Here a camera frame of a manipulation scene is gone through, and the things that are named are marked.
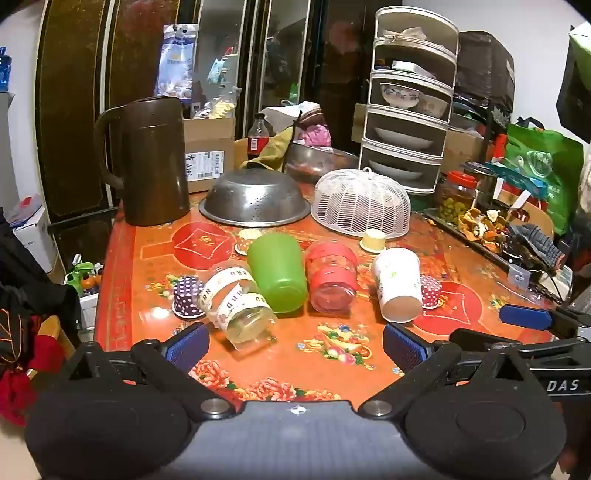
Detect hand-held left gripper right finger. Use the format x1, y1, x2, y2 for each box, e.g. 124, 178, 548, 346
358, 323, 552, 421

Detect small yellow paper cup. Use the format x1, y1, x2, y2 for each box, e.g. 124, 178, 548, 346
359, 229, 387, 254

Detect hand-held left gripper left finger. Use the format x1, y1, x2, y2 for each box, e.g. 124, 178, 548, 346
60, 322, 237, 422

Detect white mesh food cover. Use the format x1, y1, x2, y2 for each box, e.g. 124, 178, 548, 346
310, 167, 413, 239

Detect red lidded pickle jar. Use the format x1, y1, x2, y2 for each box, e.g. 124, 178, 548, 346
436, 171, 478, 226

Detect dark wooden cabinet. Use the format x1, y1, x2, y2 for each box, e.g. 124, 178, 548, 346
34, 0, 402, 227

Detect black and red clothing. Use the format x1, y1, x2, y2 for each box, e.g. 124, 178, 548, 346
0, 210, 81, 425

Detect dark hanging bag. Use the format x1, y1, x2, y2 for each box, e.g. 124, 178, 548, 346
556, 23, 591, 144

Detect cola bottle red cap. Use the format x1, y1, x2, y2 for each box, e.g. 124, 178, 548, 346
247, 114, 271, 162

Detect pink cloth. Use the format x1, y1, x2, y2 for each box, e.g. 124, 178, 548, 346
295, 122, 333, 148

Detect pink polka dot paper cup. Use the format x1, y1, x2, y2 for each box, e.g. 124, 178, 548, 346
419, 275, 441, 309

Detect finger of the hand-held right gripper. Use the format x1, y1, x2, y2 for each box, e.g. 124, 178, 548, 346
449, 328, 591, 358
499, 304, 591, 341

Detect plain cardboard box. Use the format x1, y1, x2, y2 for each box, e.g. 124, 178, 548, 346
441, 129, 485, 174

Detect purple polka dot paper cup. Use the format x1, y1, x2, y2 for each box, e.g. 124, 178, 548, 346
172, 275, 206, 319

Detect green shopping bag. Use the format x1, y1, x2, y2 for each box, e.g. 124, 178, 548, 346
503, 121, 585, 236

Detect steel basin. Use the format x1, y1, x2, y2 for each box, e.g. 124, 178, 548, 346
284, 141, 360, 184

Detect blue white plastic packet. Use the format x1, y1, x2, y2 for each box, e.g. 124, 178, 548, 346
154, 24, 198, 100

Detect labelled cardboard box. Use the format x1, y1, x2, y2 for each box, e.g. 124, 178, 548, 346
183, 117, 236, 193

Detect yellow-green cloth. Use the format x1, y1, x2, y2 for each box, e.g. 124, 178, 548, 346
240, 127, 296, 171

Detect pale porcelain bowl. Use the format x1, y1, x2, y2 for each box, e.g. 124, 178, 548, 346
416, 92, 450, 118

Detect white box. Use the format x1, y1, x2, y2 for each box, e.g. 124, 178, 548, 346
9, 194, 58, 273

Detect steel colander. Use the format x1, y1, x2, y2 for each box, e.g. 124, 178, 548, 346
198, 167, 311, 228

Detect green orange toy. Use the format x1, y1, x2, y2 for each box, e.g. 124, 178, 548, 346
65, 262, 103, 296

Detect white paper cup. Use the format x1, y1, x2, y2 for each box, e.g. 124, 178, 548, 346
370, 248, 424, 323

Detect red banded glass cup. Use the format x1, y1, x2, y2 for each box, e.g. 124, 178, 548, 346
305, 241, 359, 312

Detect brown plastic pitcher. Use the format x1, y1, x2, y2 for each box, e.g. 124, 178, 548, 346
93, 96, 191, 227

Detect dried orange peels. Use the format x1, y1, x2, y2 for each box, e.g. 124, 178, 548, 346
462, 208, 509, 243

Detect patterned porcelain bowl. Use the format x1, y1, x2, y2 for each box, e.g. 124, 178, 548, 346
380, 82, 423, 110

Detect green plastic cup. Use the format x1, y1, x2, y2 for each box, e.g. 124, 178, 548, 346
247, 232, 308, 315

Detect clear glass cup lettered band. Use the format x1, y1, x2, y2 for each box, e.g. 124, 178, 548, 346
198, 260, 278, 350

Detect white plate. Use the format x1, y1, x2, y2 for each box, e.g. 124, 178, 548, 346
368, 159, 423, 182
374, 127, 432, 149

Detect grey knitted glove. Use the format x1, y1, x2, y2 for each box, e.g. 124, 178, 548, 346
508, 224, 566, 273

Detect white tiered dish rack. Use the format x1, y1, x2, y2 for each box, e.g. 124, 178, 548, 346
358, 6, 460, 195

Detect black bag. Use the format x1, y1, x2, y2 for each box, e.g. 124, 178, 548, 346
455, 31, 515, 114

